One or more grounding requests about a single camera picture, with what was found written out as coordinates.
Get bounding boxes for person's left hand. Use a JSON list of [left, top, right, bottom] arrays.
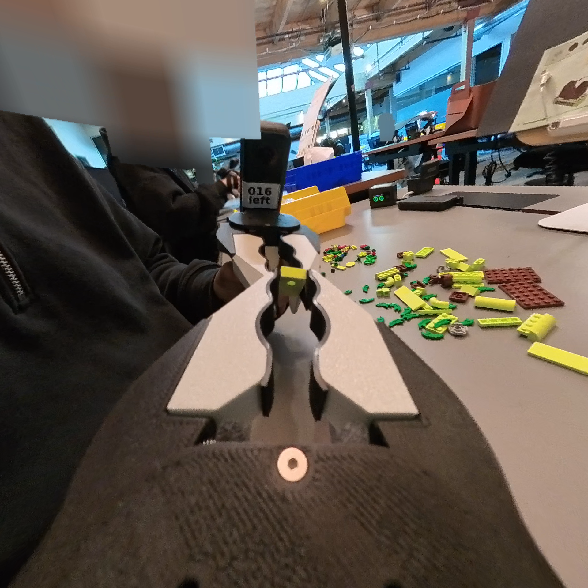
[[213, 262, 247, 304]]

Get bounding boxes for long lime flat tile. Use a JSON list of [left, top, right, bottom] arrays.
[[394, 286, 428, 311]]

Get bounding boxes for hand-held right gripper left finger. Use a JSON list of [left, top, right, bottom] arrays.
[[166, 269, 282, 435]]

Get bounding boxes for large brown studded plate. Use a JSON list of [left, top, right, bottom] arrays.
[[498, 281, 566, 310], [484, 267, 543, 285]]

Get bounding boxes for small black device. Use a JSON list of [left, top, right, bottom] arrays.
[[406, 160, 438, 194]]

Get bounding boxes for scattered green leaf pieces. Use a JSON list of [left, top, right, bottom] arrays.
[[345, 257, 497, 341]]

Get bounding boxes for lime wide studded plate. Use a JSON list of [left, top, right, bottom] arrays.
[[425, 314, 460, 335]]

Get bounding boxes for yellow plastic bin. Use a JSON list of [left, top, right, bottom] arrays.
[[280, 185, 352, 235]]

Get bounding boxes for pile of assorted toy bricks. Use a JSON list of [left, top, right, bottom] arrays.
[[376, 247, 488, 299]]

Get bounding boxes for dark grey partition panel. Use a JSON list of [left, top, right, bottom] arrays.
[[475, 0, 588, 136]]

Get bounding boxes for blue plastic bin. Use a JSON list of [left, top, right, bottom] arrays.
[[285, 151, 364, 189]]

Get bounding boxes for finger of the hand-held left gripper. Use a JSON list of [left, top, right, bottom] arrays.
[[233, 233, 282, 289], [281, 236, 321, 276]]

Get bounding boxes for black pillar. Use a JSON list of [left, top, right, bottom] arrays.
[[337, 0, 361, 152]]

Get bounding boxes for open instruction booklet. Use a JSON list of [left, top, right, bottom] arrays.
[[510, 32, 588, 134]]

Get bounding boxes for small lime toy brick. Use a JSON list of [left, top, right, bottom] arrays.
[[280, 266, 307, 314]]

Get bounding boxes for short lime flat tile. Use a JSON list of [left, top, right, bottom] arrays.
[[527, 342, 588, 375]]

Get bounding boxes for white book stand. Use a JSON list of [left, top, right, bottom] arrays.
[[510, 106, 588, 234]]

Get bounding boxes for black office chair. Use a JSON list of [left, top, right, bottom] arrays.
[[512, 147, 588, 187]]

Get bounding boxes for black device with green display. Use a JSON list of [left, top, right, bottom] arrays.
[[370, 183, 398, 208]]

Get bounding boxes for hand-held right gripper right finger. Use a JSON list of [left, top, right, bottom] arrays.
[[307, 270, 420, 435]]

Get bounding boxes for black desk cable hatch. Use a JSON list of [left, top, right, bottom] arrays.
[[452, 192, 559, 212]]

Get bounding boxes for tan perforated board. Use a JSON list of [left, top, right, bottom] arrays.
[[298, 77, 332, 154]]

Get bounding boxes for pile of tiny colourful pieces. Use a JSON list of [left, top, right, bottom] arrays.
[[322, 243, 378, 272]]

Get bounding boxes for black flat box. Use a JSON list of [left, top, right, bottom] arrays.
[[399, 194, 462, 212]]

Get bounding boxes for brown leather bag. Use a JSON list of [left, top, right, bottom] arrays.
[[446, 79, 499, 136]]

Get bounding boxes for wooden background table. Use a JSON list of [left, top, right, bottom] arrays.
[[367, 129, 478, 184], [342, 169, 407, 196]]

